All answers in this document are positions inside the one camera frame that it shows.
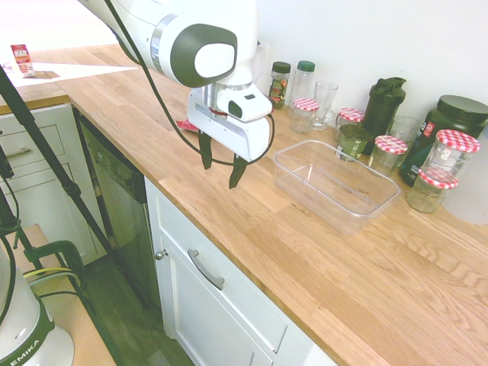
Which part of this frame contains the red carton box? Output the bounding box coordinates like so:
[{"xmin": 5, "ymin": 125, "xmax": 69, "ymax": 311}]
[{"xmin": 10, "ymin": 43, "xmax": 37, "ymax": 79}]

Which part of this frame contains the yellow cable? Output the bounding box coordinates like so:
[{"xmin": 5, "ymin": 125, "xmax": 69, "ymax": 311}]
[{"xmin": 22, "ymin": 266, "xmax": 82, "ymax": 287}]

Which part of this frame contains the glass jar red checked lid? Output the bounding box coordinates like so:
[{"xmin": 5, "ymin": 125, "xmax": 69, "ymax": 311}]
[
  {"xmin": 290, "ymin": 98, "xmax": 319, "ymax": 134},
  {"xmin": 406, "ymin": 167, "xmax": 459, "ymax": 214},
  {"xmin": 334, "ymin": 107, "xmax": 366, "ymax": 142},
  {"xmin": 421, "ymin": 129, "xmax": 481, "ymax": 184},
  {"xmin": 368, "ymin": 135, "xmax": 409, "ymax": 178}
]

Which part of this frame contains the white side cabinet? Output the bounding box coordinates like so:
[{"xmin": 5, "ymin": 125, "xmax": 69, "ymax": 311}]
[{"xmin": 0, "ymin": 102, "xmax": 108, "ymax": 266}]

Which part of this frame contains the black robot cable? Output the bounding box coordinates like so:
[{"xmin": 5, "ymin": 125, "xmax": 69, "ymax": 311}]
[{"xmin": 103, "ymin": 0, "xmax": 276, "ymax": 167}]

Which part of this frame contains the grey white wrist camera box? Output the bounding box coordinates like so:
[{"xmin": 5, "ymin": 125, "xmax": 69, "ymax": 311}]
[{"xmin": 227, "ymin": 92, "xmax": 274, "ymax": 123}]

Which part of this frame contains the black protein powder tub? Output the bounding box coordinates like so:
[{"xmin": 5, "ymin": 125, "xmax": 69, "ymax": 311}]
[{"xmin": 398, "ymin": 95, "xmax": 488, "ymax": 188}]

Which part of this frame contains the white drawer with handle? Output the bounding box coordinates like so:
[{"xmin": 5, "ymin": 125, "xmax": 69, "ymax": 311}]
[{"xmin": 143, "ymin": 177, "xmax": 344, "ymax": 366}]

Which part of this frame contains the dark dishwasher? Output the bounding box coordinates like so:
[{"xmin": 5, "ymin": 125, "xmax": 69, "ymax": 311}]
[{"xmin": 74, "ymin": 108, "xmax": 163, "ymax": 306}]

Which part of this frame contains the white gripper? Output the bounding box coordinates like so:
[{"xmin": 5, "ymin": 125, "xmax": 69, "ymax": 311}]
[{"xmin": 186, "ymin": 88, "xmax": 273, "ymax": 190}]

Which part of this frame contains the dark green jar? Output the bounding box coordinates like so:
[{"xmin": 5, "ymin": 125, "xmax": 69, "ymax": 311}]
[{"xmin": 335, "ymin": 124, "xmax": 374, "ymax": 163}]

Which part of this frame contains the silver drawer handle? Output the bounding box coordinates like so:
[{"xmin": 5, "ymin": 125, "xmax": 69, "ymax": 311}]
[{"xmin": 187, "ymin": 249, "xmax": 226, "ymax": 291}]

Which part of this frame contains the clear plastic rectangular container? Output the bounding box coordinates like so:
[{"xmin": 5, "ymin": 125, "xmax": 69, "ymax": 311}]
[{"xmin": 272, "ymin": 140, "xmax": 402, "ymax": 236}]

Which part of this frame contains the red yellow chip bag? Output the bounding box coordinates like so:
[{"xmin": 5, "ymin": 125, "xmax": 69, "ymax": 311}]
[{"xmin": 176, "ymin": 117, "xmax": 201, "ymax": 133}]

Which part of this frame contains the tall clear drinking glass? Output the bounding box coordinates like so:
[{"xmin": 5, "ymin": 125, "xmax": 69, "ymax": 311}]
[{"xmin": 310, "ymin": 80, "xmax": 339, "ymax": 132}]

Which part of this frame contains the black camera tripod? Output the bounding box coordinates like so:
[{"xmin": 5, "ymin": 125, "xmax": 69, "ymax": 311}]
[{"xmin": 0, "ymin": 64, "xmax": 153, "ymax": 312}]

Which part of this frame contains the silver side cabinet handle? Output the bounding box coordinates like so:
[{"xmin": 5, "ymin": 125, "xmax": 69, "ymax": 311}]
[{"xmin": 3, "ymin": 147, "xmax": 34, "ymax": 159}]

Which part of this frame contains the clear glass tumbler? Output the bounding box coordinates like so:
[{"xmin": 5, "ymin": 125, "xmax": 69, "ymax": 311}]
[{"xmin": 387, "ymin": 115, "xmax": 425, "ymax": 169}]

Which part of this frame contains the wooden robot mounting table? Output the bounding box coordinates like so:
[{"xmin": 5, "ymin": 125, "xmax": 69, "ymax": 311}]
[{"xmin": 0, "ymin": 224, "xmax": 119, "ymax": 366}]

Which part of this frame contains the black shaker bottle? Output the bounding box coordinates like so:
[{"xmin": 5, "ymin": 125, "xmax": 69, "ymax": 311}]
[{"xmin": 361, "ymin": 76, "xmax": 407, "ymax": 156}]

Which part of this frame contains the clear bottle with green lid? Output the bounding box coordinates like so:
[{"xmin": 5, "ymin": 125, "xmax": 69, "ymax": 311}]
[{"xmin": 288, "ymin": 59, "xmax": 316, "ymax": 115}]

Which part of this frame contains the spice jar with dark lid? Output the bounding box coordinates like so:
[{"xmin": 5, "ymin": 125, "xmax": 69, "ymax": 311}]
[{"xmin": 268, "ymin": 61, "xmax": 292, "ymax": 111}]

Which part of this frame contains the green metal clamp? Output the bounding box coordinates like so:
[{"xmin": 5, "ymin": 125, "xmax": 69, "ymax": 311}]
[{"xmin": 22, "ymin": 239, "xmax": 87, "ymax": 291}]

